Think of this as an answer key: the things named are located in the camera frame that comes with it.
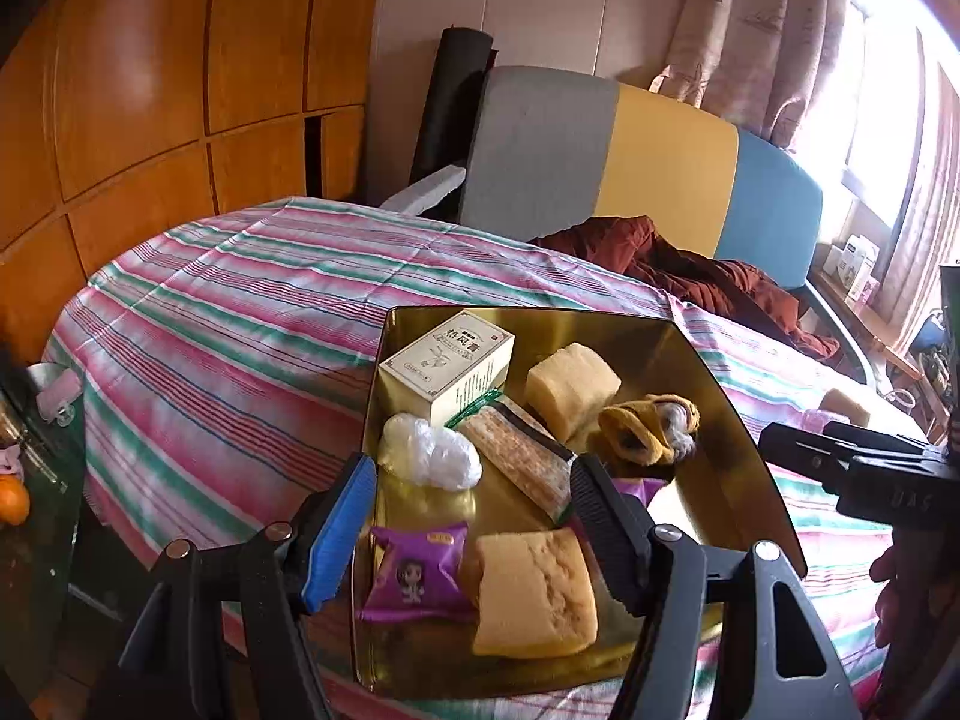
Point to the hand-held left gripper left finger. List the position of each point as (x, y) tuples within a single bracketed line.
[(341, 532)]

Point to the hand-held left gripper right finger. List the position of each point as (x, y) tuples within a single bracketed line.
[(607, 532)]

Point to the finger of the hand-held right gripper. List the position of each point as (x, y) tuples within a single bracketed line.
[(885, 444), (802, 454)]

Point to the purple snack packet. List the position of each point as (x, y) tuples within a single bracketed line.
[(416, 574), (645, 491)]

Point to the large yellow sponge cake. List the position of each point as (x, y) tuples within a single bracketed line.
[(532, 600)]

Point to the gold metal tray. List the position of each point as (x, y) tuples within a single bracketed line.
[(705, 495)]

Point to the yellow plush toy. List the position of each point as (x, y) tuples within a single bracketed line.
[(637, 427)]

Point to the green edged cracker packet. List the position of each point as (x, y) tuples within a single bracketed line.
[(517, 450)]

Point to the white plastic bag ball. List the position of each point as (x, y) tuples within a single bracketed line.
[(435, 454)]

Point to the small yellow sponge cake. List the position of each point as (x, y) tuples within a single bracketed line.
[(846, 406), (570, 390)]

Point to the cream medicine box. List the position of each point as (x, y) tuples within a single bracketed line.
[(442, 367)]

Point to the person's right hand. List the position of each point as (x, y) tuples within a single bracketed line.
[(885, 615)]

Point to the pink small packet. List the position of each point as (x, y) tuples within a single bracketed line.
[(813, 418)]

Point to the wooden desk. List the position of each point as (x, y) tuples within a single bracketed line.
[(877, 337)]

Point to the pink carton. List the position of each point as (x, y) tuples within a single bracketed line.
[(864, 292)]

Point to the white carton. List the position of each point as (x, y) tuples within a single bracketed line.
[(847, 259)]

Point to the reddish brown blanket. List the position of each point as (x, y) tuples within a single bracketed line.
[(712, 277)]

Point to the patterned beige curtain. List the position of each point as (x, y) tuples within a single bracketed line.
[(930, 225), (750, 30)]

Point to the striped bed sheet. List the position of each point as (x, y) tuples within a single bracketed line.
[(225, 330)]

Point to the glass side table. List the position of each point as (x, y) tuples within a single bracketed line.
[(45, 555)]

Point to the white plastic object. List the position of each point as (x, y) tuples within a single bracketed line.
[(56, 390)]

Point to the orange fruit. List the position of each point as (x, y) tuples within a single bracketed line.
[(11, 501)]

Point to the window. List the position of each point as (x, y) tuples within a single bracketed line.
[(877, 90)]

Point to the black rolled mat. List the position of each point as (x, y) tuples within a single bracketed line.
[(450, 105)]

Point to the wooden wardrobe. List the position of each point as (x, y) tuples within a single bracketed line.
[(150, 90)]

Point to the grey bed side rail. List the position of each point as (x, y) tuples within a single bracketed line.
[(840, 330)]

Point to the white bed side rail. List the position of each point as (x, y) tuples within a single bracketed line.
[(424, 191)]

